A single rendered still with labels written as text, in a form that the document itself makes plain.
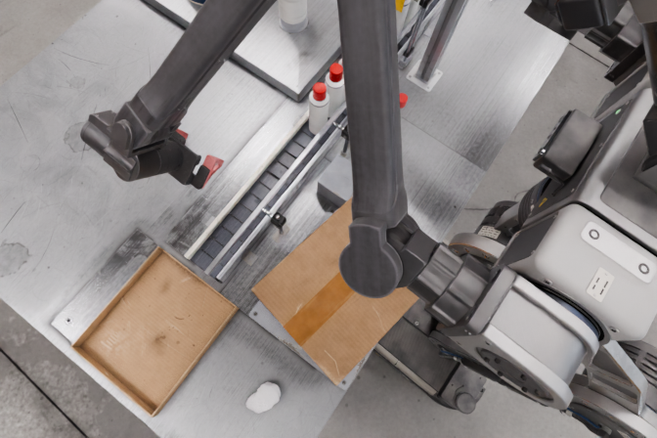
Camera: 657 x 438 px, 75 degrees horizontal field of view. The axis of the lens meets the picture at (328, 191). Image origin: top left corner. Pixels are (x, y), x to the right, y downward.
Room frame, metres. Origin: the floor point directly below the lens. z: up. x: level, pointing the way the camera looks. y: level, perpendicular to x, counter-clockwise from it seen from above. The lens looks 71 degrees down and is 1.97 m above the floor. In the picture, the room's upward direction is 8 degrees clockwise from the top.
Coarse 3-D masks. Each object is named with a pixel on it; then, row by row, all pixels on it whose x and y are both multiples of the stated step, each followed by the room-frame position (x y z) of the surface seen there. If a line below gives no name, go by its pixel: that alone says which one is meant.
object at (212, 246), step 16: (400, 48) 0.88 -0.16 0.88; (304, 128) 0.56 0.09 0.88; (288, 144) 0.51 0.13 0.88; (304, 144) 0.52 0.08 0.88; (320, 144) 0.52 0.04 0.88; (288, 160) 0.46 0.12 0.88; (304, 160) 0.47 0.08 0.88; (272, 176) 0.41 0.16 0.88; (256, 192) 0.36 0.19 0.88; (240, 208) 0.31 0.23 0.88; (224, 224) 0.26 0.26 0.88; (240, 224) 0.26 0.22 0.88; (256, 224) 0.27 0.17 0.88; (208, 240) 0.21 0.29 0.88; (224, 240) 0.22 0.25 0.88; (240, 240) 0.22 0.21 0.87; (208, 256) 0.17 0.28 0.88
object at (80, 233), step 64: (128, 0) 0.97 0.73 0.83; (512, 0) 1.18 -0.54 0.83; (64, 64) 0.70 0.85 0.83; (128, 64) 0.73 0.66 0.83; (448, 64) 0.89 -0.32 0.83; (512, 64) 0.92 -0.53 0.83; (0, 128) 0.46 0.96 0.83; (64, 128) 0.49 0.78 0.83; (192, 128) 0.54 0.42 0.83; (256, 128) 0.57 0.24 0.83; (448, 128) 0.66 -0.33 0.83; (512, 128) 0.69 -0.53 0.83; (0, 192) 0.27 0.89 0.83; (64, 192) 0.30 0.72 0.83; (128, 192) 0.32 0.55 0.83; (192, 192) 0.35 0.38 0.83; (448, 192) 0.45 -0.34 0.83; (0, 256) 0.10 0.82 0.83; (64, 256) 0.13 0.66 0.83; (128, 256) 0.15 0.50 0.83; (64, 320) -0.03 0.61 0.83; (192, 384) -0.13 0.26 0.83; (256, 384) -0.11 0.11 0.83; (320, 384) -0.09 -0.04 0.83
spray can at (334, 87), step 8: (336, 64) 0.65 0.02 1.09; (328, 72) 0.65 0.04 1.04; (336, 72) 0.62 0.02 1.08; (328, 80) 0.62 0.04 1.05; (336, 80) 0.62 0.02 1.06; (328, 88) 0.61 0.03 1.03; (336, 88) 0.61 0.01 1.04; (336, 96) 0.61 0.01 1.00; (336, 104) 0.61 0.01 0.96; (328, 112) 0.61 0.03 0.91
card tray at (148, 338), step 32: (160, 256) 0.16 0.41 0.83; (128, 288) 0.07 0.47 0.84; (160, 288) 0.08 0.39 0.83; (192, 288) 0.09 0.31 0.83; (96, 320) -0.02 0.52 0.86; (128, 320) -0.01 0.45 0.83; (160, 320) 0.00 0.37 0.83; (192, 320) 0.01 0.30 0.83; (224, 320) 0.02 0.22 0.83; (96, 352) -0.09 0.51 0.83; (128, 352) -0.08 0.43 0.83; (160, 352) -0.07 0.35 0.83; (192, 352) -0.06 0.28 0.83; (128, 384) -0.15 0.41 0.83; (160, 384) -0.14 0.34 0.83
